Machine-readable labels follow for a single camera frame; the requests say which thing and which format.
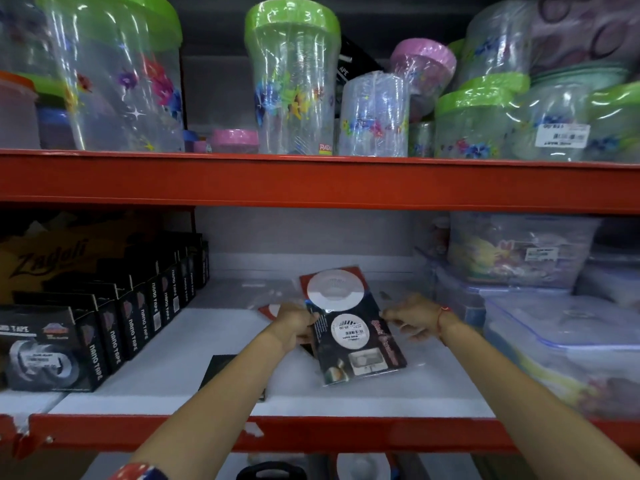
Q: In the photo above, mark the person's right hand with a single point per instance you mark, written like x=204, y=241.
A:
x=420, y=319

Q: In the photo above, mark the person's left hand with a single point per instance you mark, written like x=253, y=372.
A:
x=290, y=327

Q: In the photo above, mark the steel square drain cover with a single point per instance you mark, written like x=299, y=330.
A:
x=215, y=374

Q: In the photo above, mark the person's left forearm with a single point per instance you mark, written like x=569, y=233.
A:
x=215, y=409

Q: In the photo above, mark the person's right forearm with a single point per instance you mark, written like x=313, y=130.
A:
x=525, y=394

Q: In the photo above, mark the red metal shelf rack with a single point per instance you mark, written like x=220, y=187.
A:
x=350, y=182

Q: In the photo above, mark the clear storage box yellow print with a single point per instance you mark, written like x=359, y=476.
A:
x=460, y=294

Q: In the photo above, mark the white torn sticker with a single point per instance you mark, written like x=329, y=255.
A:
x=252, y=429

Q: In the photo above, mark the low pink lid jar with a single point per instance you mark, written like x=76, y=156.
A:
x=235, y=140

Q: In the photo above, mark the stack of clear storage boxes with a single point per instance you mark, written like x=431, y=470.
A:
x=610, y=274

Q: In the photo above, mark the small clear floral jar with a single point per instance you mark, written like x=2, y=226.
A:
x=372, y=119

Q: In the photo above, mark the wide floral jar green lid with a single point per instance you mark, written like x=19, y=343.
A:
x=475, y=119
x=617, y=124

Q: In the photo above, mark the blue red patterned garment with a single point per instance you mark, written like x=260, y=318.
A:
x=137, y=472

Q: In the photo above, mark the wide jar with white label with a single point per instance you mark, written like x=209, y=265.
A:
x=555, y=124

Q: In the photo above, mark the row of black tape boxes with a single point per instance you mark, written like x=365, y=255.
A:
x=50, y=344

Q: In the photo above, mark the tall floral jar green lid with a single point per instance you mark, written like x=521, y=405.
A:
x=292, y=84
x=115, y=84

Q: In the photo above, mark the brown script-print cardboard box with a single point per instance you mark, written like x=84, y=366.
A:
x=50, y=259

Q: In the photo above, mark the clear jar with pink lid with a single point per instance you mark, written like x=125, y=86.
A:
x=422, y=64

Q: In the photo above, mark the lone black tape carton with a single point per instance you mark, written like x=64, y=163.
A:
x=357, y=64

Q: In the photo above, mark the wrapped clear floral jar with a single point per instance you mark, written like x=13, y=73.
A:
x=495, y=44

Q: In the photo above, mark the blue lid clear container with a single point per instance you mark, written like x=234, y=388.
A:
x=55, y=129

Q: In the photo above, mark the purple patterned container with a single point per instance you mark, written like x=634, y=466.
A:
x=585, y=29

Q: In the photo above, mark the small green lid container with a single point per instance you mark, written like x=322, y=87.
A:
x=50, y=87

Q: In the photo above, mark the clear container with orange lid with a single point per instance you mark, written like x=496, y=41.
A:
x=17, y=114

